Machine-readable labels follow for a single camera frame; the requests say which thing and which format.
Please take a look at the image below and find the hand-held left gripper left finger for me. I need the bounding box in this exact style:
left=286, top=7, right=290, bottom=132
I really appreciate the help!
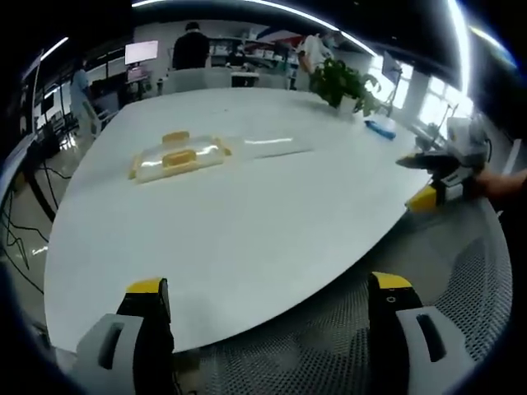
left=76, top=277, right=176, bottom=395

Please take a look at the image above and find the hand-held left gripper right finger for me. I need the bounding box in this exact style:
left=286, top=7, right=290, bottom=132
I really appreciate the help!
left=367, top=271, right=459, bottom=395

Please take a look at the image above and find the person's right hand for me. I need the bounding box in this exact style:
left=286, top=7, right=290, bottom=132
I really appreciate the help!
left=472, top=168, right=511, bottom=205

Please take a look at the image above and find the grey mesh office chair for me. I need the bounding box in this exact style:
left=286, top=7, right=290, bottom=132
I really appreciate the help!
left=172, top=196, right=514, bottom=395

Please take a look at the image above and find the blue cloth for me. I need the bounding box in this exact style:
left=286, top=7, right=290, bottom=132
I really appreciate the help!
left=363, top=118, right=398, bottom=141

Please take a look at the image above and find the green potted plant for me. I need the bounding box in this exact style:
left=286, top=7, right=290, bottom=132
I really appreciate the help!
left=308, top=57, right=382, bottom=117

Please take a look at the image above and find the clear box with yellow latches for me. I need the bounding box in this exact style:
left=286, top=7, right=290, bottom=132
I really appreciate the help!
left=128, top=128, right=233, bottom=183

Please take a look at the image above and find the background storage shelf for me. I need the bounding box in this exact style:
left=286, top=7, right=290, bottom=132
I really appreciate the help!
left=208, top=28, right=301, bottom=79

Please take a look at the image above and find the long ceiling light strip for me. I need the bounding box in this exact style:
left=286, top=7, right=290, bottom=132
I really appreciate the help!
left=130, top=0, right=378, bottom=57

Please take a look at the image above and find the grey chair backs row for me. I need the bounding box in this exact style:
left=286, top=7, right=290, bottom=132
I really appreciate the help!
left=163, top=67, right=290, bottom=95

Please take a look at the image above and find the computer monitor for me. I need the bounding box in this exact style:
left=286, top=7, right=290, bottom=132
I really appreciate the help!
left=124, top=39, right=160, bottom=67

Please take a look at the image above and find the black floor cable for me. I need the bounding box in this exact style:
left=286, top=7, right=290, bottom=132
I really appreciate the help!
left=0, top=160, right=71, bottom=295

